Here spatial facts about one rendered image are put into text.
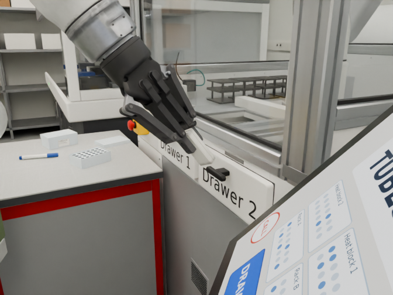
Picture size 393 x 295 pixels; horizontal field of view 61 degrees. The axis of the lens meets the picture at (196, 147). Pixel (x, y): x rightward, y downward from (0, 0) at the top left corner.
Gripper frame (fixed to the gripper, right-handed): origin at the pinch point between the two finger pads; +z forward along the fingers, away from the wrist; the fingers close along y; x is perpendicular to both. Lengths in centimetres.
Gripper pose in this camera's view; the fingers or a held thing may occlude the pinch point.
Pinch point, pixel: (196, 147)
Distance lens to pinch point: 56.5
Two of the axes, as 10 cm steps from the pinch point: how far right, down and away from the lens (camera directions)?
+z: 5.9, 7.3, 3.3
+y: 4.8, -6.5, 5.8
